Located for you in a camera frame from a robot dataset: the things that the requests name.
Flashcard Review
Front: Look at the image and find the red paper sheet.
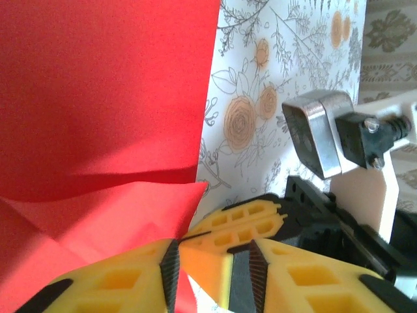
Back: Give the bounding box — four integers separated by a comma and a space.
0, 0, 221, 313

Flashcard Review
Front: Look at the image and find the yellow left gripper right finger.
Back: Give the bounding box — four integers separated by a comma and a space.
227, 239, 415, 313

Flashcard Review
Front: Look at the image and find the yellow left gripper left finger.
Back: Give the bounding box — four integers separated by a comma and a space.
14, 237, 182, 313

